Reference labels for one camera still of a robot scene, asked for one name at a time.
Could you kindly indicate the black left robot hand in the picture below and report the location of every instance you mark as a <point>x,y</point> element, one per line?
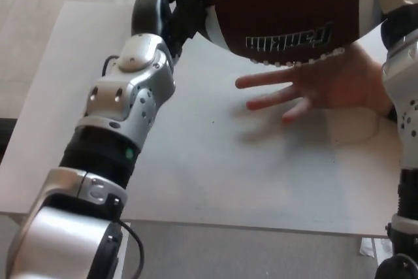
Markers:
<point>147,11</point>

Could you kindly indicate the black low floor object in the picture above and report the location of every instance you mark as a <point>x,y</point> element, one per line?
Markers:
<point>6,138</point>

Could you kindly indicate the bare person hand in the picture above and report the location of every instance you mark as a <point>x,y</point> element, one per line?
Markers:
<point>336,89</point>

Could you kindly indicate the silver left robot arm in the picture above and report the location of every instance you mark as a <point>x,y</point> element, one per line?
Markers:
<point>107,119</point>

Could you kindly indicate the dark sleeved person forearm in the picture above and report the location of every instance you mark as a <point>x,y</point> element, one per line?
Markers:
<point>391,113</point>

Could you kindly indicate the brown Franklin football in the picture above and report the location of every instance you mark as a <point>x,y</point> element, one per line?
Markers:
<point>281,8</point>

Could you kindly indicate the white plain table leg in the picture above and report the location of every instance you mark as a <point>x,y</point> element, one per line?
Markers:
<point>125,259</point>

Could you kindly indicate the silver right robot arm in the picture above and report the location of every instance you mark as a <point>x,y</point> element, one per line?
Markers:
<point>406,102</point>

